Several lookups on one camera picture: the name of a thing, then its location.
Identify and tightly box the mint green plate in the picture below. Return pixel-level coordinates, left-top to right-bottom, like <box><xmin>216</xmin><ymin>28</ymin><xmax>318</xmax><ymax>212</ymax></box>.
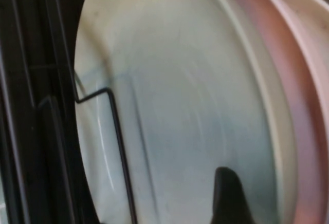
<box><xmin>74</xmin><ymin>0</ymin><xmax>296</xmax><ymax>224</ymax></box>

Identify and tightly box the pink plate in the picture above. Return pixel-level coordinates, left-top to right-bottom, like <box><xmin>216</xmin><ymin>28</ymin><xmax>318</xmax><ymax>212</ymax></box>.
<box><xmin>205</xmin><ymin>0</ymin><xmax>329</xmax><ymax>224</ymax></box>

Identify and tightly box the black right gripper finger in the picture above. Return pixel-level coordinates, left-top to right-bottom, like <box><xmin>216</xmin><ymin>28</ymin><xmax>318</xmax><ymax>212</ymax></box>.
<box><xmin>210</xmin><ymin>166</ymin><xmax>255</xmax><ymax>224</ymax></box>

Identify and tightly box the black wire dish rack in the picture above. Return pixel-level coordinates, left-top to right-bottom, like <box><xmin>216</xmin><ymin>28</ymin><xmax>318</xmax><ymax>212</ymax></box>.
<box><xmin>0</xmin><ymin>0</ymin><xmax>138</xmax><ymax>224</ymax></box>

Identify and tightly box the cream plate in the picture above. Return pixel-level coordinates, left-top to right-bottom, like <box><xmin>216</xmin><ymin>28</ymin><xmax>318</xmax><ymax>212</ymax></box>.
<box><xmin>257</xmin><ymin>0</ymin><xmax>329</xmax><ymax>81</ymax></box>

